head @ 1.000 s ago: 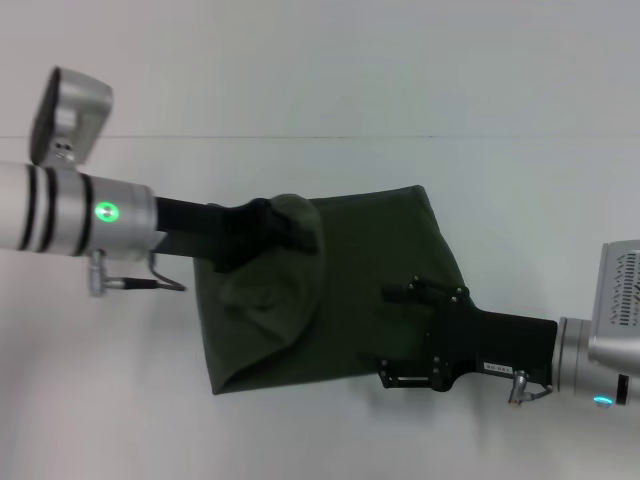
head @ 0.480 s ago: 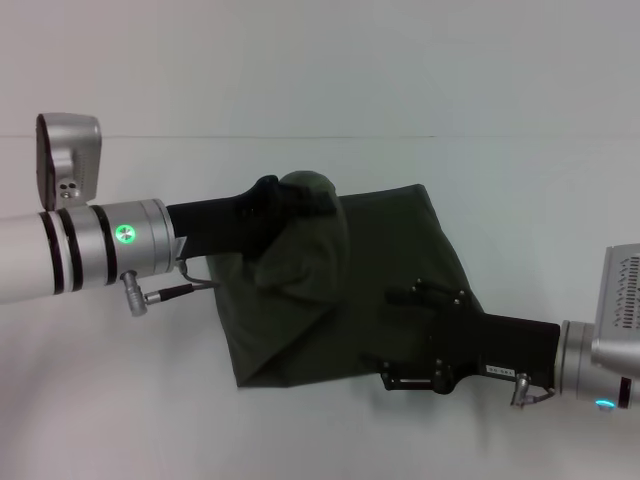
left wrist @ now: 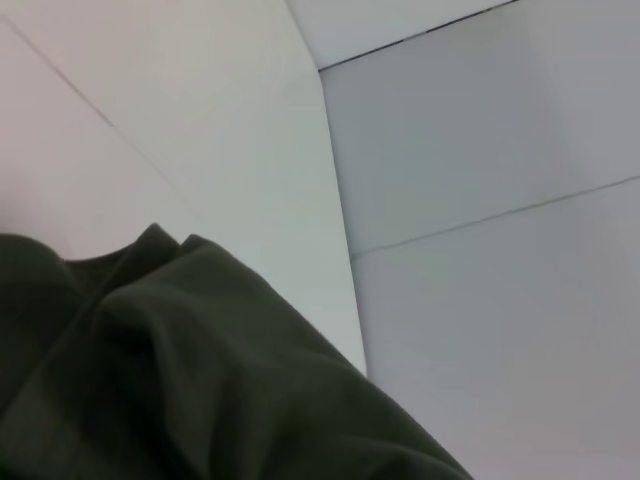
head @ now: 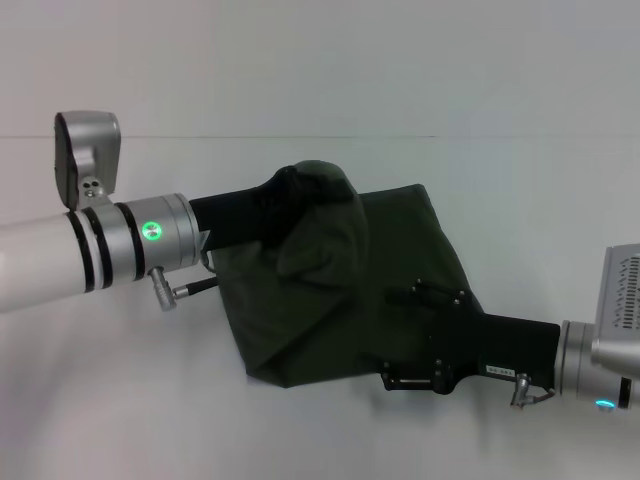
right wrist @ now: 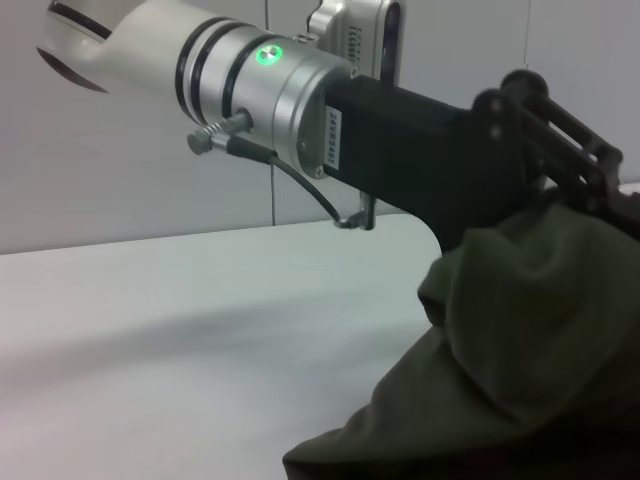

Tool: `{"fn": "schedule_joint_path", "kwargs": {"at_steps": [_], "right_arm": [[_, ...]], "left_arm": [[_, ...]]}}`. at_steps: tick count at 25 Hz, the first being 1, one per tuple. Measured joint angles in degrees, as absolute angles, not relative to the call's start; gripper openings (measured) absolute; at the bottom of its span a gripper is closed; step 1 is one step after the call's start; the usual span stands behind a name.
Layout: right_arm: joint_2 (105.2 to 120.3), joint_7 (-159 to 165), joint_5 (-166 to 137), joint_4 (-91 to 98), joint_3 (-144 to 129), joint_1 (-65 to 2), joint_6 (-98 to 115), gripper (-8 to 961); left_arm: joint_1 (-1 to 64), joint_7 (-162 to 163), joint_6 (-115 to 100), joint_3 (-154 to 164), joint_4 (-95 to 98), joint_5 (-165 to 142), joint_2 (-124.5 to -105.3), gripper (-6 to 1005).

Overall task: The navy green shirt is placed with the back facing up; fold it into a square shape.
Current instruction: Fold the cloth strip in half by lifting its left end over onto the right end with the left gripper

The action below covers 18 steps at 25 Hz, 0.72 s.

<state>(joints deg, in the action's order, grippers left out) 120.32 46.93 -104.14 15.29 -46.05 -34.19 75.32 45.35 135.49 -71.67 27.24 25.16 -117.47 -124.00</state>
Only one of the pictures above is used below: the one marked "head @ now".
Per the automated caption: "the silver wrist cable connector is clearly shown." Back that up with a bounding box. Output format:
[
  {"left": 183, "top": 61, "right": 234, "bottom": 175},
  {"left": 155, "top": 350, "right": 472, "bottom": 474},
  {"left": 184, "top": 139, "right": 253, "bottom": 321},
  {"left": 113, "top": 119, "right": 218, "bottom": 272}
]
[
  {"left": 148, "top": 266, "right": 177, "bottom": 312},
  {"left": 509, "top": 373, "right": 556, "bottom": 409}
]

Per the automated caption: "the silver right wrist cable connector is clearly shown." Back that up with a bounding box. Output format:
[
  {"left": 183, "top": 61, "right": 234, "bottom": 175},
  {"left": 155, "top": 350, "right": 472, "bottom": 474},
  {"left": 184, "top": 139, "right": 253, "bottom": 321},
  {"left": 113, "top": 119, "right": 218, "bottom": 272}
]
[{"left": 509, "top": 373, "right": 556, "bottom": 409}]

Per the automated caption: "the silver left wrist cable connector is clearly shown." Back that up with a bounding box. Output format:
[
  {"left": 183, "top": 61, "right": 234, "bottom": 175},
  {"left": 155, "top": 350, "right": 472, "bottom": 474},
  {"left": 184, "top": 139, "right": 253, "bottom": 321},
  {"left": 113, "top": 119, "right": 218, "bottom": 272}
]
[{"left": 148, "top": 266, "right": 177, "bottom": 312}]

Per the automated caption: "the dark green t-shirt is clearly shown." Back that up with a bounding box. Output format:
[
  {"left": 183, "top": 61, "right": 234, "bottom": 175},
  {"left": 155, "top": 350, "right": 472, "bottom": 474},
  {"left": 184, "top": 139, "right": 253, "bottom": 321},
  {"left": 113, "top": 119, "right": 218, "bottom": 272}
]
[{"left": 205, "top": 158, "right": 485, "bottom": 390}]

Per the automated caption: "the dark left wrist cable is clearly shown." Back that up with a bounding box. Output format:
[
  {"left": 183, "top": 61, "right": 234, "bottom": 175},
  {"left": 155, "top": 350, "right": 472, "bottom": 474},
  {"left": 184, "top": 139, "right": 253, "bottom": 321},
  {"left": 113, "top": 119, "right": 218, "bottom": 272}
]
[{"left": 172, "top": 249, "right": 220, "bottom": 300}]

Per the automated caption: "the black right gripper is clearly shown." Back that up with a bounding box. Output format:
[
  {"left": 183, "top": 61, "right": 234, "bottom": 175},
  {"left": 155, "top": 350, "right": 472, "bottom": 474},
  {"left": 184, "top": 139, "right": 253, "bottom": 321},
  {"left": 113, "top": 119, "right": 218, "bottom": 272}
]
[{"left": 362, "top": 278, "right": 562, "bottom": 396}]

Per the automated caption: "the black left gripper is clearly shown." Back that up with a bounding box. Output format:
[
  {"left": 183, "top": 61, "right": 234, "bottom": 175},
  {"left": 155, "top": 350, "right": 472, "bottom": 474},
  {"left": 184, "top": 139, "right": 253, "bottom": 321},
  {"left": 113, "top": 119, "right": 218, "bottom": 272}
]
[{"left": 188, "top": 167, "right": 306, "bottom": 252}]

